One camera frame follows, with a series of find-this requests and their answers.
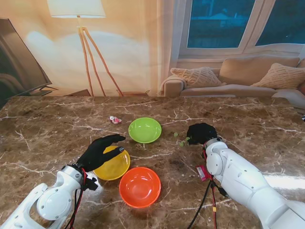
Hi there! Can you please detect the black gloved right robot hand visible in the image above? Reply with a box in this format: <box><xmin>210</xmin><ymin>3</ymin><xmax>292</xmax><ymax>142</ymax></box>
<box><xmin>187</xmin><ymin>123</ymin><xmax>219</xmax><ymax>146</ymax></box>

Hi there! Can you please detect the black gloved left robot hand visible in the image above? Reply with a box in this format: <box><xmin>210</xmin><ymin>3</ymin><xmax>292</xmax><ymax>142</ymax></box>
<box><xmin>75</xmin><ymin>134</ymin><xmax>126</xmax><ymax>172</ymax></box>

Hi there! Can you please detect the yellow plastic bowl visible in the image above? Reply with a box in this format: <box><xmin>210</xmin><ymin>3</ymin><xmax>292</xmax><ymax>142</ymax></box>
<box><xmin>92</xmin><ymin>146</ymin><xmax>131</xmax><ymax>181</ymax></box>

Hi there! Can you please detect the green plastic bowl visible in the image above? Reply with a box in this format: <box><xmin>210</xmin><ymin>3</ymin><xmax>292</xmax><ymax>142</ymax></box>
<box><xmin>128</xmin><ymin>117</ymin><xmax>163</xmax><ymax>144</ymax></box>

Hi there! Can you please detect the orange plastic bowl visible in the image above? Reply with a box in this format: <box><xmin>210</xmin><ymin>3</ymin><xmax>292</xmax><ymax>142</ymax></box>
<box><xmin>119</xmin><ymin>167</ymin><xmax>162</xmax><ymax>209</ymax></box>

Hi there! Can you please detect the beige knitted cushion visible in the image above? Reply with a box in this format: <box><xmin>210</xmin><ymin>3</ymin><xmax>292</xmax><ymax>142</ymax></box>
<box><xmin>170</xmin><ymin>66</ymin><xmax>223</xmax><ymax>88</ymax></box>
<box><xmin>250</xmin><ymin>62</ymin><xmax>305</xmax><ymax>90</ymax></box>

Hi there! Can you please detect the low brown wooden table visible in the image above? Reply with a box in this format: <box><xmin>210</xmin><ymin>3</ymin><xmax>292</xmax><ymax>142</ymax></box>
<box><xmin>64</xmin><ymin>89</ymin><xmax>92</xmax><ymax>97</ymax></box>

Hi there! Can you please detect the beige sofa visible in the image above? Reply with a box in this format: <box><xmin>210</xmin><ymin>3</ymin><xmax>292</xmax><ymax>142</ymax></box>
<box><xmin>160</xmin><ymin>55</ymin><xmax>305</xmax><ymax>110</ymax></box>

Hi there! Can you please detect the white sheer curtain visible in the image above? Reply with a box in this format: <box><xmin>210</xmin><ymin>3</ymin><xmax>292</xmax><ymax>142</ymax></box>
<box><xmin>152</xmin><ymin>0</ymin><xmax>193</xmax><ymax>97</ymax></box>

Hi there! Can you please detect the white framed window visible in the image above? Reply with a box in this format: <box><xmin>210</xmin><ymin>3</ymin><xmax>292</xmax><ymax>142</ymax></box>
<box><xmin>178</xmin><ymin>0</ymin><xmax>305</xmax><ymax>59</ymax></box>

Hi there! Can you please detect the flat screen television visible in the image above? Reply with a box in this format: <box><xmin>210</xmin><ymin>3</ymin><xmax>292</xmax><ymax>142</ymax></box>
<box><xmin>0</xmin><ymin>18</ymin><xmax>59</xmax><ymax>97</ymax></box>

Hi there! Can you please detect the tripod floor lamp white shade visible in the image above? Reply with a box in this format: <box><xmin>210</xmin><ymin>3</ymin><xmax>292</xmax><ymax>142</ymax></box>
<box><xmin>47</xmin><ymin>0</ymin><xmax>124</xmax><ymax>97</ymax></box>

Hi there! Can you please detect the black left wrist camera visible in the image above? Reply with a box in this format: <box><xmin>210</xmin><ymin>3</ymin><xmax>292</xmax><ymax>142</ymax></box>
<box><xmin>84</xmin><ymin>176</ymin><xmax>99</xmax><ymax>191</ymax></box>

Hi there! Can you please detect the red left arm cable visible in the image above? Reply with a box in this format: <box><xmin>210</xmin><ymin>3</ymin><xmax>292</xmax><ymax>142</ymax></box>
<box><xmin>68</xmin><ymin>167</ymin><xmax>87</xmax><ymax>229</ymax></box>

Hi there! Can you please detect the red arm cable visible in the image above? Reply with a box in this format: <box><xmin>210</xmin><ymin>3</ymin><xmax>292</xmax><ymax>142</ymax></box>
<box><xmin>202</xmin><ymin>143</ymin><xmax>219</xmax><ymax>229</ymax></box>
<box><xmin>68</xmin><ymin>167</ymin><xmax>87</xmax><ymax>229</ymax></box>

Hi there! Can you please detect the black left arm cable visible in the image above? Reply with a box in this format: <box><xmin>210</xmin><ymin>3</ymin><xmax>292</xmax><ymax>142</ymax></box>
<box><xmin>65</xmin><ymin>188</ymin><xmax>84</xmax><ymax>229</ymax></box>

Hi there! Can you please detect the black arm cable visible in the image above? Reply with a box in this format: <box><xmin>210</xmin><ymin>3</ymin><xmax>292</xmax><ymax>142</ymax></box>
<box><xmin>187</xmin><ymin>180</ymin><xmax>230</xmax><ymax>229</ymax></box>
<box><xmin>65</xmin><ymin>188</ymin><xmax>84</xmax><ymax>229</ymax></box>

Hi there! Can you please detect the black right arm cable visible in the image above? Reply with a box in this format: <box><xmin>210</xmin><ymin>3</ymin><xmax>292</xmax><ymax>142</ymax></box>
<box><xmin>187</xmin><ymin>180</ymin><xmax>230</xmax><ymax>229</ymax></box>

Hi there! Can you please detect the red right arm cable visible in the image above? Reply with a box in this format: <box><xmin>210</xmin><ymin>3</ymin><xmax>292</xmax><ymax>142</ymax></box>
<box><xmin>202</xmin><ymin>143</ymin><xmax>219</xmax><ymax>229</ymax></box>

